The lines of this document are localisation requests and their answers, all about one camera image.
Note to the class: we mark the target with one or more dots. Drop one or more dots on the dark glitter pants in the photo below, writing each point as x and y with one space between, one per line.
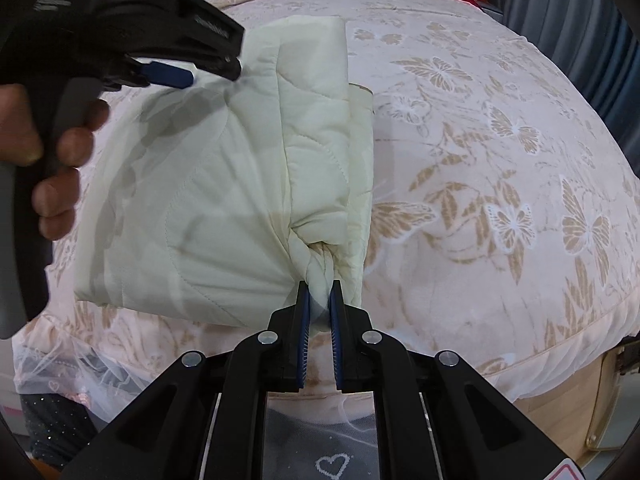
55 425

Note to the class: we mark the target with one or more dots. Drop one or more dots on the wooden bed frame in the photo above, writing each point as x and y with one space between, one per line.
575 400

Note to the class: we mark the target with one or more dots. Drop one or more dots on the pink floral bedspread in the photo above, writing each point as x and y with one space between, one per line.
475 185

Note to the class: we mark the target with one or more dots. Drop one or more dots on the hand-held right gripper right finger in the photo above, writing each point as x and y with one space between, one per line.
336 340

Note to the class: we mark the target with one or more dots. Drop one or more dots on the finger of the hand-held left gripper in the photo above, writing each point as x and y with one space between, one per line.
170 76
210 35

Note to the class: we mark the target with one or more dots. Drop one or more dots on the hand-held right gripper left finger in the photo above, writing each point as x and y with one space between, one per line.
303 330

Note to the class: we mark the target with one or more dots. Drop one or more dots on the grey-blue curtain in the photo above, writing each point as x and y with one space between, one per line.
575 35

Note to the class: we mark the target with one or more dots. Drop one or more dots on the person's left hand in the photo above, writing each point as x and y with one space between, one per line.
57 200

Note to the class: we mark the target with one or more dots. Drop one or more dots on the cream quilted comforter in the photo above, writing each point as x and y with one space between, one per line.
225 185

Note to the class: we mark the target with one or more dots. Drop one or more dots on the white tulle skirt with hearts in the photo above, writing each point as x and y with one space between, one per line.
320 435

